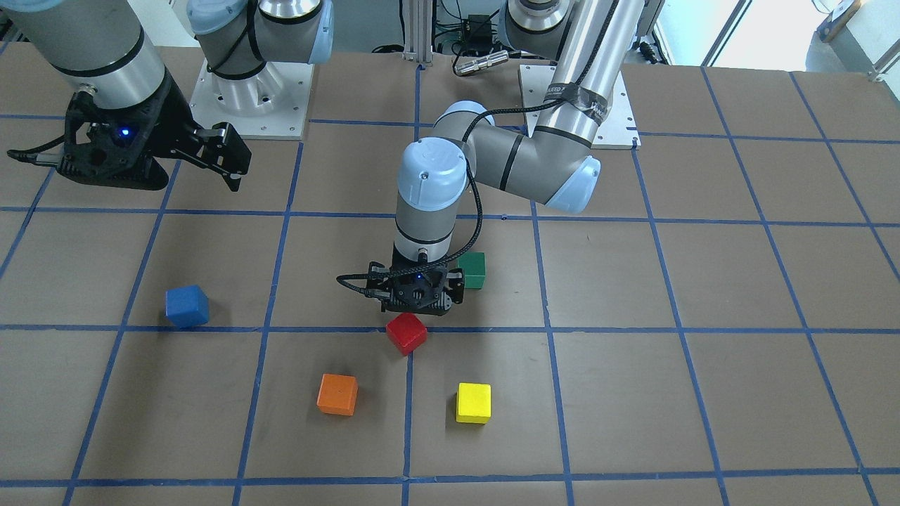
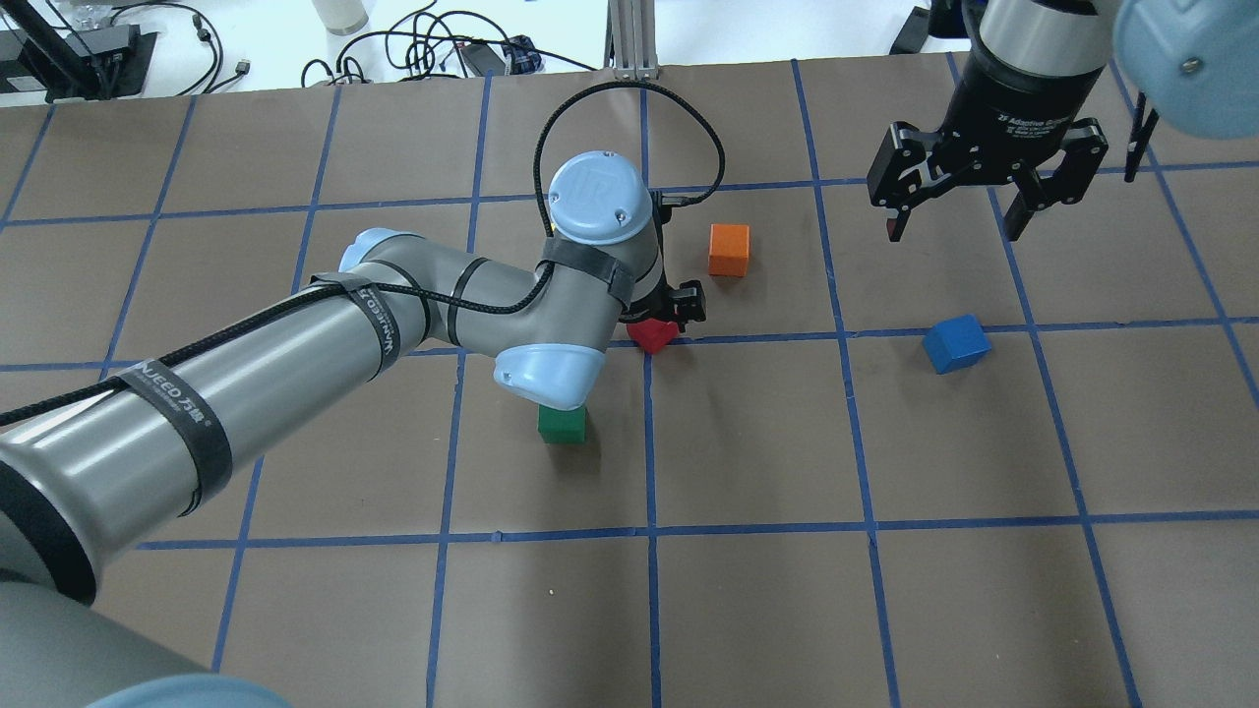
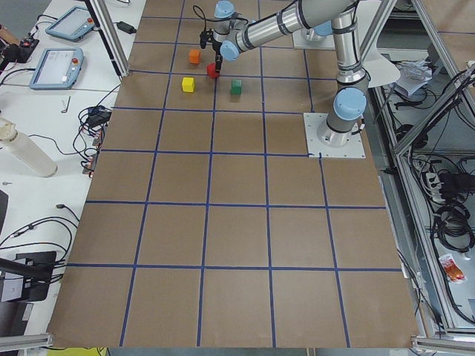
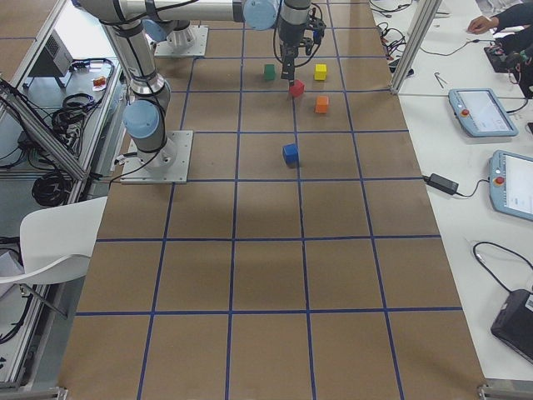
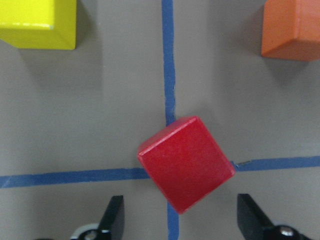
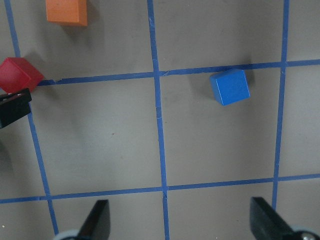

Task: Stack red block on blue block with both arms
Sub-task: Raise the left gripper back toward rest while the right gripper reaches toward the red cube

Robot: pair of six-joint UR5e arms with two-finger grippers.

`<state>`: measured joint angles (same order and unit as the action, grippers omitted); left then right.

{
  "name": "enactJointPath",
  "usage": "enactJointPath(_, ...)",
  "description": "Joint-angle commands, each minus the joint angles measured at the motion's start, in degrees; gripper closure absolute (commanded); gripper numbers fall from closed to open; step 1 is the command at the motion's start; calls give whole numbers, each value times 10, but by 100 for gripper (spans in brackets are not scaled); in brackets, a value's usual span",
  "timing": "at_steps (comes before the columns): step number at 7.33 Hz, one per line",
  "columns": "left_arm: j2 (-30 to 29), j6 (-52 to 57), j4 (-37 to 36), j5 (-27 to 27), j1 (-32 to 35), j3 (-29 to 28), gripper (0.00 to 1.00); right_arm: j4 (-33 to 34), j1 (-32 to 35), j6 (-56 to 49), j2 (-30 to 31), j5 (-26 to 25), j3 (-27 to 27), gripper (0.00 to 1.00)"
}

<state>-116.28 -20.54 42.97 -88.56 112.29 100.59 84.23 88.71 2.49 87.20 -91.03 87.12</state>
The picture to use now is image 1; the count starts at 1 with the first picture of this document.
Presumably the aluminium frame post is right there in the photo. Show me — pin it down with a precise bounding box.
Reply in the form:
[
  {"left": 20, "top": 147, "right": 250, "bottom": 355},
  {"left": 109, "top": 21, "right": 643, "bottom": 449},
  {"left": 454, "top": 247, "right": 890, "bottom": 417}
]
[{"left": 401, "top": 1, "right": 435, "bottom": 68}]

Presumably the yellow wooden block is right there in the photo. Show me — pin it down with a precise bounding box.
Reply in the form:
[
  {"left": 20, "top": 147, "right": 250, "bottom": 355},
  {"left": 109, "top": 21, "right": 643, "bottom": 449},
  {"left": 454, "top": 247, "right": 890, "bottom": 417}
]
[{"left": 454, "top": 382, "right": 492, "bottom": 424}]

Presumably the red wooden block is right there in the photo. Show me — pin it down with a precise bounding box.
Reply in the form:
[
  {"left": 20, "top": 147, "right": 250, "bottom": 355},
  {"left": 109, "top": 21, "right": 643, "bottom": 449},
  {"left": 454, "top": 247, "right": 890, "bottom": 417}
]
[{"left": 385, "top": 313, "right": 428, "bottom": 356}]

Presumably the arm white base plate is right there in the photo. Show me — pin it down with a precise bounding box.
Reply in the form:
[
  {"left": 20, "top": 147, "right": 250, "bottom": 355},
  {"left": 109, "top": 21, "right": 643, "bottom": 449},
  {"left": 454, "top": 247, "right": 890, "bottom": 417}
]
[
  {"left": 188, "top": 60, "right": 317, "bottom": 141},
  {"left": 518, "top": 63, "right": 641, "bottom": 150}
]

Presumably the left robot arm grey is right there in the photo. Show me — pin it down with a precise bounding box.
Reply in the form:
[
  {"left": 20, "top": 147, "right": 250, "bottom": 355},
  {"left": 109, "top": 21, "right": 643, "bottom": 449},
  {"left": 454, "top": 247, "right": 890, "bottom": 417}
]
[{"left": 337, "top": 1, "right": 644, "bottom": 315}]

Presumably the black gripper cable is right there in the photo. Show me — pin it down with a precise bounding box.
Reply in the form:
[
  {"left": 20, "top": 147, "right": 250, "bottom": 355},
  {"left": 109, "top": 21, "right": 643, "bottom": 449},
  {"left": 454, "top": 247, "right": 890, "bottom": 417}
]
[{"left": 336, "top": 98, "right": 584, "bottom": 299}]

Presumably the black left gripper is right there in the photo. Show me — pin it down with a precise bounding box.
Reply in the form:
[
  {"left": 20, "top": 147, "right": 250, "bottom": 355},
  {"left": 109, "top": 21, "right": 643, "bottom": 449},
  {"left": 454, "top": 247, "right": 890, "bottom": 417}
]
[{"left": 367, "top": 265, "right": 465, "bottom": 315}]

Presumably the green wooden block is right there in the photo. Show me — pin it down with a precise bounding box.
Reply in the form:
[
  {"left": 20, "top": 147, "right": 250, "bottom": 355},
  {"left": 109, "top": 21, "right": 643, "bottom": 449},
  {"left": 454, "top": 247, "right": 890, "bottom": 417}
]
[{"left": 457, "top": 250, "right": 487, "bottom": 290}]

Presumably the blue wooden block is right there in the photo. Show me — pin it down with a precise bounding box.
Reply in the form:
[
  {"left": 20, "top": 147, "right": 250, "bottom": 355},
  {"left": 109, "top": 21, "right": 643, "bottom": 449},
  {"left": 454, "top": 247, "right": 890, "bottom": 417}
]
[{"left": 165, "top": 285, "right": 210, "bottom": 329}]

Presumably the orange wooden block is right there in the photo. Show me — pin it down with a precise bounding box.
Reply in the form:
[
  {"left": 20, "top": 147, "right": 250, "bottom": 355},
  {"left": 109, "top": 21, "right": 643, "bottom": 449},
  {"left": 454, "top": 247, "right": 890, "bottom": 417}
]
[{"left": 317, "top": 372, "right": 358, "bottom": 417}]

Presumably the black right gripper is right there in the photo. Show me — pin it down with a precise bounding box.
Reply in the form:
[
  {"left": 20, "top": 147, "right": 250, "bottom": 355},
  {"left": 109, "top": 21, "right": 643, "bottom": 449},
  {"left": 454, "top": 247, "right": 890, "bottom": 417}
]
[{"left": 56, "top": 74, "right": 252, "bottom": 192}]

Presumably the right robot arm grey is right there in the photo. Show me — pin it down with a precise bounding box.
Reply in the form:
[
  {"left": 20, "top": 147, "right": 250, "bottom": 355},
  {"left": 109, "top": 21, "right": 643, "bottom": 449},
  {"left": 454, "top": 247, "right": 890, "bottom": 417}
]
[{"left": 2, "top": 1, "right": 334, "bottom": 192}]

